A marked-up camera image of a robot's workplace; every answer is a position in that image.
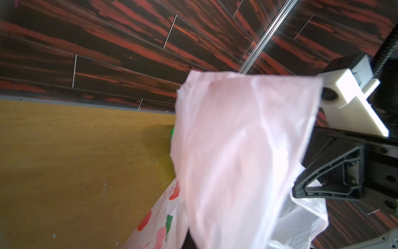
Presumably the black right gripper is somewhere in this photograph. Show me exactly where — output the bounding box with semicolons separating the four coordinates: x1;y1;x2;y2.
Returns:
292;127;398;215

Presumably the aluminium corner post right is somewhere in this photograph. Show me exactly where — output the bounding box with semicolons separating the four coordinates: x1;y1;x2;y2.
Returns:
238;0;299;75

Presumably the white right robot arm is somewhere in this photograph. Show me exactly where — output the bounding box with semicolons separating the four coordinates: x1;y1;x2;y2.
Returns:
292;28;398;215

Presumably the pink printed plastic bag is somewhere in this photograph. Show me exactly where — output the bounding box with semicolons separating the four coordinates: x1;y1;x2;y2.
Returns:
124;71;329;249

